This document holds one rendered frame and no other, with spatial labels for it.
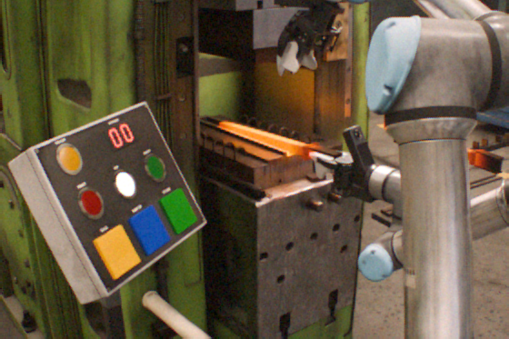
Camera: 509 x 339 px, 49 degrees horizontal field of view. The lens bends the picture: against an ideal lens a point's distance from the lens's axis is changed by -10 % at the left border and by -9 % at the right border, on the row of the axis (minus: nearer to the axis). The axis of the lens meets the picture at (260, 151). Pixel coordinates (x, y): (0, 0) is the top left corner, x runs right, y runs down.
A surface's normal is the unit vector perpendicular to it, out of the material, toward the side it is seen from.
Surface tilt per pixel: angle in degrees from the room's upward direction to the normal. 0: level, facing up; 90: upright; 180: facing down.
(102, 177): 60
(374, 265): 90
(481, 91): 111
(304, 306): 90
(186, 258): 90
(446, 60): 66
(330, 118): 90
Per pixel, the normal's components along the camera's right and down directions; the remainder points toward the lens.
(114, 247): 0.78, -0.36
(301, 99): -0.77, 0.20
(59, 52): 0.54, 0.26
